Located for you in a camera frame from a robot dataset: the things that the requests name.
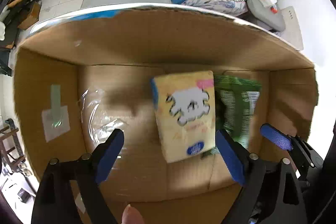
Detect green wipes pack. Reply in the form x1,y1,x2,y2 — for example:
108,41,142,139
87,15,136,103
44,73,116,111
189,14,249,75
214,75,261,148

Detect yellow tissue pack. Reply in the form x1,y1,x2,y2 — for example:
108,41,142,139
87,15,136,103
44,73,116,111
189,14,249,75
151,71,216,163

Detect person's hand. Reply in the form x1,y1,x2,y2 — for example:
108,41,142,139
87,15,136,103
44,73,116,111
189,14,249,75
121,204,145,224

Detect small red white container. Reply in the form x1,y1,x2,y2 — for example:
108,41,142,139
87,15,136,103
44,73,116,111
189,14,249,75
270,5,278,14

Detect small cardboard box on floor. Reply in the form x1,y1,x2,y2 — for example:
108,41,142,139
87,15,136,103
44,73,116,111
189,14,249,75
18,2,41,30

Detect white goose plush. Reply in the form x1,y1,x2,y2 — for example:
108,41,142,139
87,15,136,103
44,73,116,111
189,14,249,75
0,0,22,41

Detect floral pink cloth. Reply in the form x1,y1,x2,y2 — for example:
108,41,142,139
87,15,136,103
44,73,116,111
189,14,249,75
182,0,248,16

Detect white board against wall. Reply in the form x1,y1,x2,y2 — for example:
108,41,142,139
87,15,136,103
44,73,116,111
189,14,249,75
280,6,303,51

